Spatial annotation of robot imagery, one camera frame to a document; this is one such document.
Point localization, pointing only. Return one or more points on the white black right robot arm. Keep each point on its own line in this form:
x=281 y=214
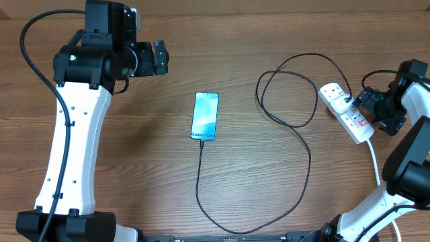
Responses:
x=404 y=184

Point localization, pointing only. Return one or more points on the blue Galaxy smartphone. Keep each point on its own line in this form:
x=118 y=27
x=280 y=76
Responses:
x=203 y=126

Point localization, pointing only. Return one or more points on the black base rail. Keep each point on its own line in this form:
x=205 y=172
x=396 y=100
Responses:
x=288 y=237

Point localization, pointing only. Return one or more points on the white power strip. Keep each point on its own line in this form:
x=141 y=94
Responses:
x=353 y=121

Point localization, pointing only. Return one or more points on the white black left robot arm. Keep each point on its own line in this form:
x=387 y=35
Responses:
x=85 y=73

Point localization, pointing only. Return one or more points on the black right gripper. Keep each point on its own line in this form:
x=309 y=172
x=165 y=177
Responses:
x=391 y=124

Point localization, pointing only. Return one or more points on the white charger adapter plug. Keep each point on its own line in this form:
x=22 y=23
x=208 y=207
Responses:
x=340 y=104

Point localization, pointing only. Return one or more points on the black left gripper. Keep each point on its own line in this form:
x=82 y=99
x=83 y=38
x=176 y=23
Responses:
x=144 y=49

